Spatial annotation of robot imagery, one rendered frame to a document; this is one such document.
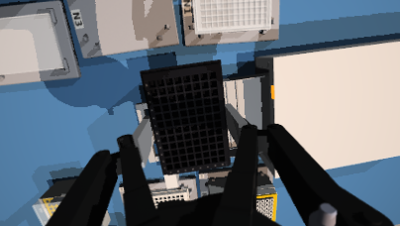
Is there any white multi-well plate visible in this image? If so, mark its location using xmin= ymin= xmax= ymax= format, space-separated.
xmin=192 ymin=0 xmax=271 ymax=35

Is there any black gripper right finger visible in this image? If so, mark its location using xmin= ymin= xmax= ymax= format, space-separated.
xmin=212 ymin=103 xmax=394 ymax=226

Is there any blue flat mat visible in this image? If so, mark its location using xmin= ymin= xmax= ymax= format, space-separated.
xmin=0 ymin=0 xmax=400 ymax=226

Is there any black multi-well plate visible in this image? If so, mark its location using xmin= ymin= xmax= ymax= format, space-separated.
xmin=140 ymin=59 xmax=231 ymax=175

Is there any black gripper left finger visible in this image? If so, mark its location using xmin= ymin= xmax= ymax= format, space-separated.
xmin=45 ymin=116 xmax=162 ymax=226

